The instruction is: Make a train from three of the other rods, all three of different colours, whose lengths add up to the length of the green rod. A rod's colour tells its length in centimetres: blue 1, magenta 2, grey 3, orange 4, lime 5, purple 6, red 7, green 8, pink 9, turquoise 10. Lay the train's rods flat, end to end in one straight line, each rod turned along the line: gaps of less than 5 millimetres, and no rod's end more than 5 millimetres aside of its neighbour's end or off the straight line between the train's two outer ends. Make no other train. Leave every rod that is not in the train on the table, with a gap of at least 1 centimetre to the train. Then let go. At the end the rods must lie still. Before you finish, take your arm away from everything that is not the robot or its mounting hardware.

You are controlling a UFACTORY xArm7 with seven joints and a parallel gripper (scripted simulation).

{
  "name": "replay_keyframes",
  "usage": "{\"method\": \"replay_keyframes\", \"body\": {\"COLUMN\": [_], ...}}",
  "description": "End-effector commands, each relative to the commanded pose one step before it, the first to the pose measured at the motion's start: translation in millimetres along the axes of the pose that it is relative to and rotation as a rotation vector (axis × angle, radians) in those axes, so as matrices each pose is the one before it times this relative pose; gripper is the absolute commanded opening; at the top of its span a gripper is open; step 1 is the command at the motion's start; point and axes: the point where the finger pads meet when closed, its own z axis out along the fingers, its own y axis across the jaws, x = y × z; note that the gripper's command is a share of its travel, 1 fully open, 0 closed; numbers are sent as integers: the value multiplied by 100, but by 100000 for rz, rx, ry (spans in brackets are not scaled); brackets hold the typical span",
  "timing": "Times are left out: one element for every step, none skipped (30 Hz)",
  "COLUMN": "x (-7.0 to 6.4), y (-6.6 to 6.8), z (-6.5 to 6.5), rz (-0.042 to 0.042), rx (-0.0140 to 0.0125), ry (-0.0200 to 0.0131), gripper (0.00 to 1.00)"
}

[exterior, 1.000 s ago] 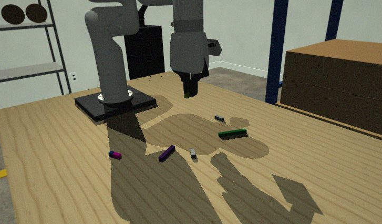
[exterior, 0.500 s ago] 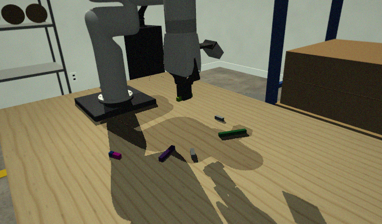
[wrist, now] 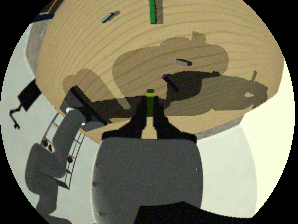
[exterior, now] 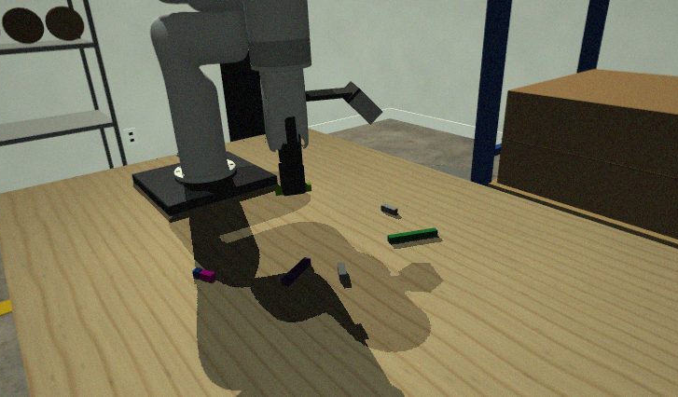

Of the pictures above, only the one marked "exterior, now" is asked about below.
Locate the small magenta block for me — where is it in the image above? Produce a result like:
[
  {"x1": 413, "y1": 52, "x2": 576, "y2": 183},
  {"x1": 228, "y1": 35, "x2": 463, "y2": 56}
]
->
[{"x1": 199, "y1": 269, "x2": 216, "y2": 282}]

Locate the purple rod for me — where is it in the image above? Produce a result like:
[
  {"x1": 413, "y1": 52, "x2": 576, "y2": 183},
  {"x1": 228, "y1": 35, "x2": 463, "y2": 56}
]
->
[{"x1": 281, "y1": 257, "x2": 311, "y2": 287}]

